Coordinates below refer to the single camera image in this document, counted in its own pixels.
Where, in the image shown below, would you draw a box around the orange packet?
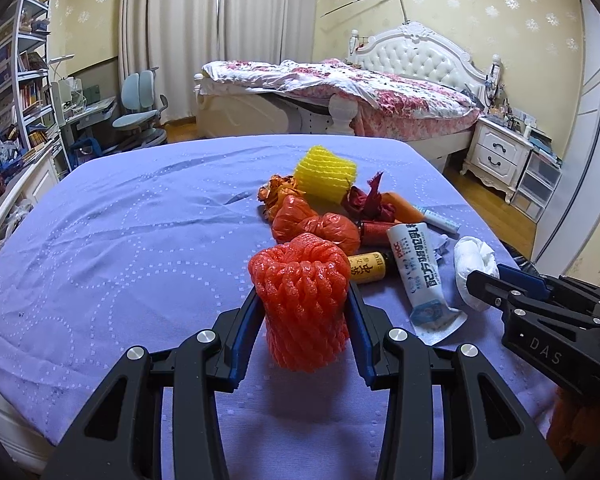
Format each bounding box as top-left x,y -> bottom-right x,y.
381,192 -> 425,223

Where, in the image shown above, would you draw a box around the grey study desk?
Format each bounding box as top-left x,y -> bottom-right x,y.
58,96 -> 118,169

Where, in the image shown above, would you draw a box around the white teal tube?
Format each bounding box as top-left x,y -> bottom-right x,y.
416,207 -> 460,235

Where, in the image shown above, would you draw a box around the yellow label dark bottle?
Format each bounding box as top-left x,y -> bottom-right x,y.
349,252 -> 388,284

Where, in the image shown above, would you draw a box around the dark red wrapper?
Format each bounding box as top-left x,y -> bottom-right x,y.
340,171 -> 396,222

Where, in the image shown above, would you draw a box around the cream curtains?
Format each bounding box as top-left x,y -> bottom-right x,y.
119,0 -> 316,122

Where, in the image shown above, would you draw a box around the white tufted bed frame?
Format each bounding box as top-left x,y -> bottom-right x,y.
195,22 -> 486,171

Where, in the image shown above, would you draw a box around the lavender paper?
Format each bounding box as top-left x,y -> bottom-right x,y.
428,231 -> 451,261

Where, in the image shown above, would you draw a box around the light blue desk chair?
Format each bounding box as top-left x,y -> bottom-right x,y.
104,67 -> 169,155

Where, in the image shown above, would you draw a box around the red foam fruit net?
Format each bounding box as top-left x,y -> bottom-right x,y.
248,233 -> 351,373

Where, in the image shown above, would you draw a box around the clear plastic drawer unit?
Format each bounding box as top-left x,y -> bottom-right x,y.
512,151 -> 562,223

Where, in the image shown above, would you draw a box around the pink floral duvet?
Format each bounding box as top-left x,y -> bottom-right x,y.
200,58 -> 481,142

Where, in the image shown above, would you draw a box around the white nightstand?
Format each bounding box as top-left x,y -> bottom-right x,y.
460,117 -> 532,205

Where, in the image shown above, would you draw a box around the white tissue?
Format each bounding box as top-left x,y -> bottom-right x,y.
454,236 -> 500,312

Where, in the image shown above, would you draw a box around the white bookshelf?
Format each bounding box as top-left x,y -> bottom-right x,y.
0,0 -> 68,178

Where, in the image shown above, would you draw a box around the orange plastic bag ball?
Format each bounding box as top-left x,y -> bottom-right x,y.
271,195 -> 361,255

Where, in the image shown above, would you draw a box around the white milk powder sachet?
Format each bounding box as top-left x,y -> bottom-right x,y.
387,222 -> 467,346

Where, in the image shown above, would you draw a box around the orange wrapper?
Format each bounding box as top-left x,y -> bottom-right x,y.
258,174 -> 304,222

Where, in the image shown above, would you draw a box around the yellow foam fruit net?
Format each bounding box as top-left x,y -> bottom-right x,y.
294,145 -> 358,204

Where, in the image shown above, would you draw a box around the purple bed sheet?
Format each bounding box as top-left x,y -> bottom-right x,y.
0,134 -> 512,479

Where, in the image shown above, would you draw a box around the red cylindrical wrapper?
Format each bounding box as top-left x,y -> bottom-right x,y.
358,221 -> 396,247

